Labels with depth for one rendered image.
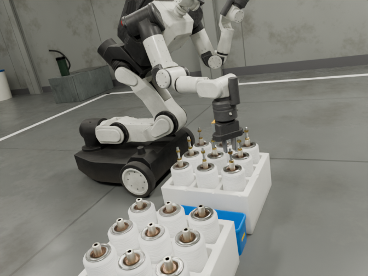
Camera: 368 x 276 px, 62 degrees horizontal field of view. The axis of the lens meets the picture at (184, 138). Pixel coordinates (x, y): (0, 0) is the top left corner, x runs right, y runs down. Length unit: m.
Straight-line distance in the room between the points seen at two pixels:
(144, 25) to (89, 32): 4.36
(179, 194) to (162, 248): 0.41
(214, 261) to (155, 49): 0.84
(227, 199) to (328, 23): 3.31
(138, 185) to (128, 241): 0.68
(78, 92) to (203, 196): 3.77
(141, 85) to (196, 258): 1.01
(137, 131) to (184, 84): 0.66
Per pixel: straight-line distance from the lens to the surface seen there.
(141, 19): 1.37
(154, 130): 1.68
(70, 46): 6.04
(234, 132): 1.18
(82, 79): 4.93
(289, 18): 4.30
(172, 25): 1.47
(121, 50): 1.70
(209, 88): 1.11
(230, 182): 1.24
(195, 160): 1.41
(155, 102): 1.67
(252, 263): 1.20
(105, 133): 1.90
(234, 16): 1.71
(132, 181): 1.68
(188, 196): 1.32
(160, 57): 1.31
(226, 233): 1.05
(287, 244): 1.27
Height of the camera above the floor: 0.83
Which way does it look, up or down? 20 degrees down
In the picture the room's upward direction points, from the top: 10 degrees counter-clockwise
